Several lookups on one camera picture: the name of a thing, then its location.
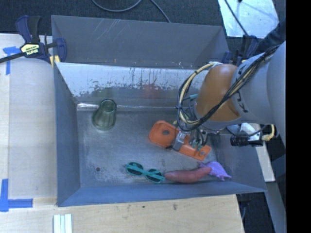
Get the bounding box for red-brown toy sweet potato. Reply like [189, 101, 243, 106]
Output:
[164, 166, 212, 184]

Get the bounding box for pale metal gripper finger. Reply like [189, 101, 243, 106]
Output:
[166, 131, 188, 152]

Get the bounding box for teal sunglasses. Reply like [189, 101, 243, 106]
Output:
[125, 162, 166, 184]

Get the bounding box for grey metal bin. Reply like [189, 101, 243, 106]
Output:
[51, 15, 268, 207]

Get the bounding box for black cylinder on white bracket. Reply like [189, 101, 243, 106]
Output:
[227, 122, 264, 147]

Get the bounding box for pale wood flat board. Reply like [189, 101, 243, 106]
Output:
[8, 60, 58, 200]

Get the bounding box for purple toy animal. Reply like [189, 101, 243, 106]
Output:
[197, 161, 233, 182]

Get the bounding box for orange flat plastic tool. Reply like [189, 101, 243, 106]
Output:
[148, 120, 212, 161]

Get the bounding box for clear glass cup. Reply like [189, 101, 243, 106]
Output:
[91, 99, 118, 132]

